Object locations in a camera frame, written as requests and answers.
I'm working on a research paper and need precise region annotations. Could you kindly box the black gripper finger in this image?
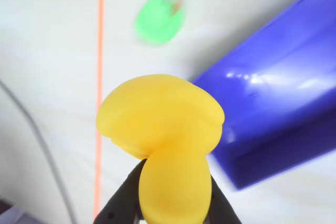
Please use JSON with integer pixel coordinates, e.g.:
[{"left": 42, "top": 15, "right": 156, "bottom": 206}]
[
  {"left": 93, "top": 159, "right": 147, "bottom": 224},
  {"left": 206, "top": 176, "right": 244, "bottom": 224}
]

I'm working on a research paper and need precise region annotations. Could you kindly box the yellow rubber duck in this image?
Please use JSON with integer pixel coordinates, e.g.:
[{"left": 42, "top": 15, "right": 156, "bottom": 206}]
[{"left": 96, "top": 73, "right": 226, "bottom": 224}]

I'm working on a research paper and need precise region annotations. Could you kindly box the blue plastic box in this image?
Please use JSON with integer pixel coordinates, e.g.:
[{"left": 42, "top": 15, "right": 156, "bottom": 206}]
[{"left": 190, "top": 0, "right": 336, "bottom": 190}]

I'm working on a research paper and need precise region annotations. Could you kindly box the green rubber duck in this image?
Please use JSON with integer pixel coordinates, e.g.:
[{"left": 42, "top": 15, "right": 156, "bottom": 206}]
[{"left": 133, "top": 0, "right": 187, "bottom": 47}]

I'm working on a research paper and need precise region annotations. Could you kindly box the orange tape strip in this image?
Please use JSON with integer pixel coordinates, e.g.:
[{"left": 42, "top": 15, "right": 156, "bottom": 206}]
[{"left": 92, "top": 0, "right": 106, "bottom": 222}]

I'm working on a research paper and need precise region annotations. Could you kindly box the long thin cable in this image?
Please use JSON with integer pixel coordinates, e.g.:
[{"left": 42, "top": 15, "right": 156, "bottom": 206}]
[{"left": 0, "top": 79, "right": 77, "bottom": 224}]

